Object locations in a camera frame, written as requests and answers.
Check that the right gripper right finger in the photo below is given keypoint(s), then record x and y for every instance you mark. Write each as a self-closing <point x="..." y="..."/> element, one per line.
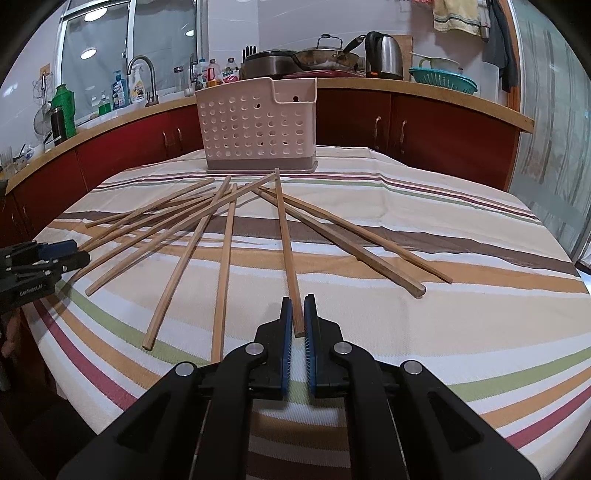
<point x="403" y="422"/>

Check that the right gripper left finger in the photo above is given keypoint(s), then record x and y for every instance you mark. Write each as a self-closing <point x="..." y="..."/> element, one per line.
<point x="194" y="423"/>

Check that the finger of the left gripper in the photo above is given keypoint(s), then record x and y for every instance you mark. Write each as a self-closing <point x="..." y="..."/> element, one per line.
<point x="68" y="263"/>
<point x="57" y="250"/>

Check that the person's left hand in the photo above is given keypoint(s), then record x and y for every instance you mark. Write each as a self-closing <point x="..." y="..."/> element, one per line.
<point x="11" y="335"/>

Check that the white ceramic bowl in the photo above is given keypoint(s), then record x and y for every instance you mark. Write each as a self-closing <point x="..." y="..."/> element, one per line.
<point x="29" y="152"/>

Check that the black thermos flask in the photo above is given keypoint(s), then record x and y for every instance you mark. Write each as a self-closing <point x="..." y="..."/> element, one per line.
<point x="58" y="127"/>

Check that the green thermos bottle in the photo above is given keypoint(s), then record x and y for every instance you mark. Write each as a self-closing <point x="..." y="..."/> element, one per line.
<point x="64" y="98"/>

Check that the small green soap bottle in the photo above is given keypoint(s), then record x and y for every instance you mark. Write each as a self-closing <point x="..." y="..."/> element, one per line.
<point x="104" y="105"/>

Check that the blue detergent bottle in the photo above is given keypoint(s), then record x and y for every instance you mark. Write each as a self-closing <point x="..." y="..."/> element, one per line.
<point x="119" y="91"/>

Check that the white cleaner bottle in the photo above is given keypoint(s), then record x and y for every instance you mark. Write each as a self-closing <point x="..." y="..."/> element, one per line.
<point x="137" y="87"/>

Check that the cooking oil bottle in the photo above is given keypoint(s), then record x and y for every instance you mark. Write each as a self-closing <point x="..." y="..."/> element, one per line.
<point x="213" y="74"/>

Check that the pink perforated utensil holder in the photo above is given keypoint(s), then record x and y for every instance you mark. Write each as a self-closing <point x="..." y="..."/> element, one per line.
<point x="258" y="125"/>

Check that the red white seasoning bag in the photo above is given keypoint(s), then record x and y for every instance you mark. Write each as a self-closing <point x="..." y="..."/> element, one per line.
<point x="230" y="72"/>

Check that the knife block with knives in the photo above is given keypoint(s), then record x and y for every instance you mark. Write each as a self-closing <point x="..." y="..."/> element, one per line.
<point x="248" y="51"/>

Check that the black rice cooker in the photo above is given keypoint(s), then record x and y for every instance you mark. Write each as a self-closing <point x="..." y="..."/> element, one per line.
<point x="274" y="63"/>

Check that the sliding glass door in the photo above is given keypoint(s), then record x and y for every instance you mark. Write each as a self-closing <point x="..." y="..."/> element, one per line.
<point x="552" y="170"/>

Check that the red induction cooker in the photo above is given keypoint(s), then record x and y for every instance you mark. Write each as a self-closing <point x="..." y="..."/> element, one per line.
<point x="324" y="73"/>

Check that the steel wok with lid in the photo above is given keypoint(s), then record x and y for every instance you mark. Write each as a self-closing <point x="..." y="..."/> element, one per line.
<point x="323" y="57"/>

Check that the wooden countertop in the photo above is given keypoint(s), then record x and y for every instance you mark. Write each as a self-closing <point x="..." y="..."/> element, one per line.
<point x="494" y="110"/>

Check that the teal plastic colander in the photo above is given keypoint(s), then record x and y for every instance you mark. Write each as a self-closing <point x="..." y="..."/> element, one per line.
<point x="444" y="79"/>

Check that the translucent plastic cup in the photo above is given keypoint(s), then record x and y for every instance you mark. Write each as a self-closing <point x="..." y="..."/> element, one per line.
<point x="490" y="81"/>

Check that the white enamel pot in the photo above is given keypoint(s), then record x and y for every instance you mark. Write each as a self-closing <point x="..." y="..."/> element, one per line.
<point x="438" y="63"/>

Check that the stainless electric kettle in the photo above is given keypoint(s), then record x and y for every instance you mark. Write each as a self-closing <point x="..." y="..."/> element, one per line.
<point x="383" y="56"/>

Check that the hanging wire strainer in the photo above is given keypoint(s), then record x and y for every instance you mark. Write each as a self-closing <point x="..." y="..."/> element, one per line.
<point x="42" y="94"/>

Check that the window with aluminium frame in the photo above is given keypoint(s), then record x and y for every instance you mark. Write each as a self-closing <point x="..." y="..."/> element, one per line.
<point x="96" y="38"/>

